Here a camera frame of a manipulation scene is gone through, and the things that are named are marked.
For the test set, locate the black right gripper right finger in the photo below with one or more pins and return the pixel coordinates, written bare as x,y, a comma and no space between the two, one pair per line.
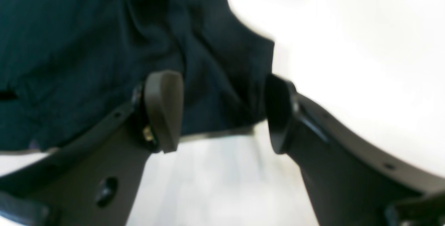
349,181

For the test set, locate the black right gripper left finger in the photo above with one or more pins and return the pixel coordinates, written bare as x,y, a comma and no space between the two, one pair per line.
94,180

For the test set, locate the black t-shirt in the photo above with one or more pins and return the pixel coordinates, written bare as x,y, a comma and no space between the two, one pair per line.
65,64

